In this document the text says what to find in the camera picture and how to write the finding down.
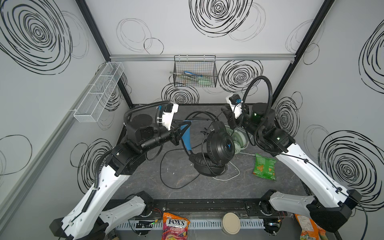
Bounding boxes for black blue headphones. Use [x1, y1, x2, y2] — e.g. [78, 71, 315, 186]
[159, 111, 236, 190]

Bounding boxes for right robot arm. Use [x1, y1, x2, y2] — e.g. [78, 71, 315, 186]
[223, 76, 362, 233]

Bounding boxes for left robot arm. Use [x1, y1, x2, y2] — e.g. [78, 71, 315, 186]
[50, 101, 187, 240]

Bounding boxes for mint green headphones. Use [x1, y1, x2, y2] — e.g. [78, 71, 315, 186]
[212, 125, 256, 182]

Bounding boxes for green item in basket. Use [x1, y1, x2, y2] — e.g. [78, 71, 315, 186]
[197, 76, 217, 88]

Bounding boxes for green snack bag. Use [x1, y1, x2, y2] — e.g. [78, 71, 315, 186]
[253, 154, 276, 181]

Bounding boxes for pink Fox's candy bag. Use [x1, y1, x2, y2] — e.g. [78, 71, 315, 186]
[162, 213, 191, 240]

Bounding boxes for round beige lid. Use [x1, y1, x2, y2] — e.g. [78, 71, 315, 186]
[222, 213, 241, 235]

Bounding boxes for orange snack bag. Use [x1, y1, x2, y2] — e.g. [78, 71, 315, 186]
[295, 214, 328, 240]

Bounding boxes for black wire basket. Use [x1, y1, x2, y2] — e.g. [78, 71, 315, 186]
[171, 60, 218, 88]

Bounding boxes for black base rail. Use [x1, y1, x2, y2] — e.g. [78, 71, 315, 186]
[104, 197, 289, 214]

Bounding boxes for aluminium wall rail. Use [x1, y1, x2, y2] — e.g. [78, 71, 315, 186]
[110, 54, 296, 62]

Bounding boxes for white slotted cable duct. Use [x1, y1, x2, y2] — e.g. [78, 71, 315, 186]
[116, 219, 265, 231]

